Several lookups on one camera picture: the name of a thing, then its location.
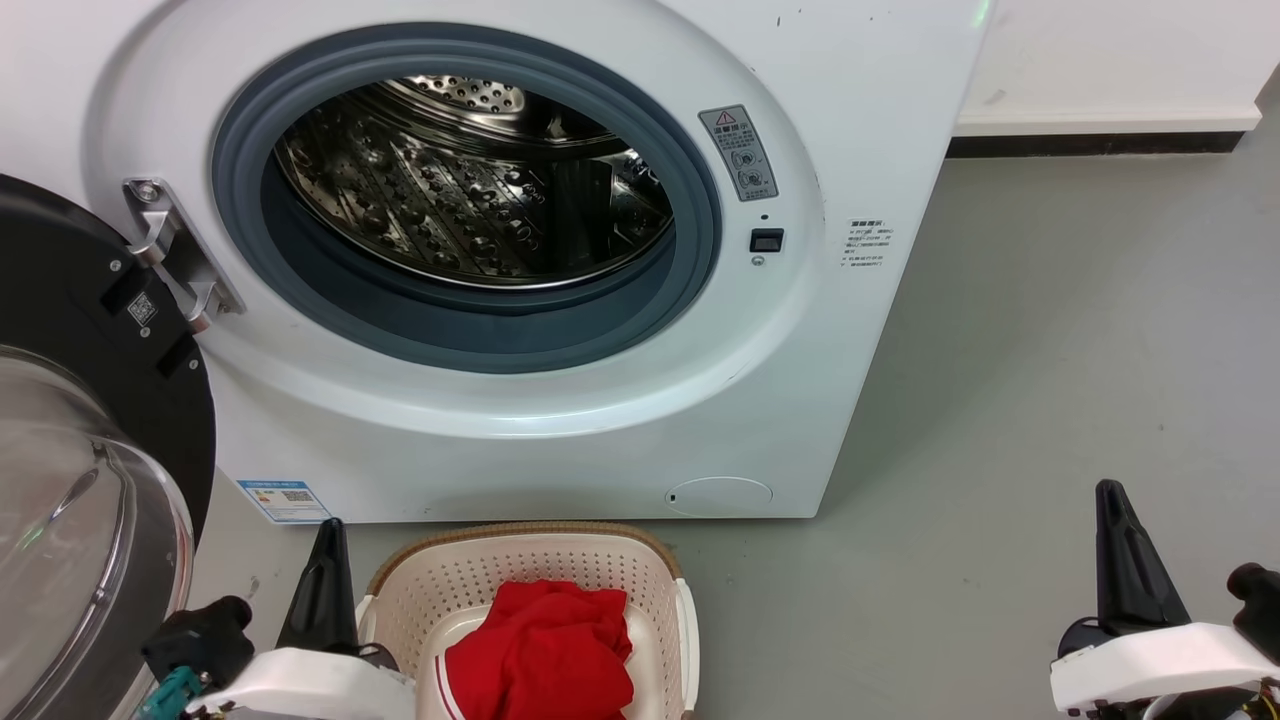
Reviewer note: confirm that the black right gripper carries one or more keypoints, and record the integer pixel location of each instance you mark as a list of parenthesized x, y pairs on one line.
[(1080, 636)]

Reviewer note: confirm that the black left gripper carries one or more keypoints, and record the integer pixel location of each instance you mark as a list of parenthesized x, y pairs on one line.
[(376, 656)]

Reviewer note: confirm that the red garment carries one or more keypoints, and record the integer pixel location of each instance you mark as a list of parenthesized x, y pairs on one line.
[(550, 650)]

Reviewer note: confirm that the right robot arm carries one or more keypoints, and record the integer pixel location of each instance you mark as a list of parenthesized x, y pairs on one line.
[(1260, 600)]

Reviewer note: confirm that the cream perforated laundry basket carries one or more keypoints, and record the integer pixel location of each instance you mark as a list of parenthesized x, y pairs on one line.
[(450, 580)]

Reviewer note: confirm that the black washer door with glass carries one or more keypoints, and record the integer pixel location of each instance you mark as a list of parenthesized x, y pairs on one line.
[(60, 280)]

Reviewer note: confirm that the stainless steel washing machine drum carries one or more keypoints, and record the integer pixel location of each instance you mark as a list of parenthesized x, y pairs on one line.
[(420, 200)]

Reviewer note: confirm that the blue energy label sticker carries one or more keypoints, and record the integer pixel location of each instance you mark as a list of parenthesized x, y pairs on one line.
[(285, 502)]

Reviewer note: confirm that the grey rubber door gasket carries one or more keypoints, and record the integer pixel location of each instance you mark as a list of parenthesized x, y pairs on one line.
[(450, 340)]

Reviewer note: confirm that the QR code sticker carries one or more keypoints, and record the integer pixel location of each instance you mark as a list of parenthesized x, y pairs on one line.
[(142, 310)]

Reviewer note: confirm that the white front-load washing machine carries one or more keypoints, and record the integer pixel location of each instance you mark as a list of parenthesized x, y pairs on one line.
[(800, 380)]

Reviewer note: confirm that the silver door hinge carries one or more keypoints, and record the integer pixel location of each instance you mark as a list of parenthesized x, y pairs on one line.
[(165, 235)]

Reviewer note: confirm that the round white filter cover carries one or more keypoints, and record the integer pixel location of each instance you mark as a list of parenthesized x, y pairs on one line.
[(720, 497)]

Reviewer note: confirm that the small white text sticker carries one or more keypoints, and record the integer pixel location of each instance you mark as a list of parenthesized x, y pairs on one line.
[(866, 244)]

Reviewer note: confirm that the white ledge with black skirting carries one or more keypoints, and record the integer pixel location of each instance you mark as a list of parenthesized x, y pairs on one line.
[(1100, 145)]

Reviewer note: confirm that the black door latch socket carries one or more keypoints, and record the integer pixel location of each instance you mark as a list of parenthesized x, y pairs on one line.
[(767, 240)]

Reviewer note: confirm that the grey warning sticker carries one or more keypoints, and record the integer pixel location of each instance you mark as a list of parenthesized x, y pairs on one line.
[(738, 155)]

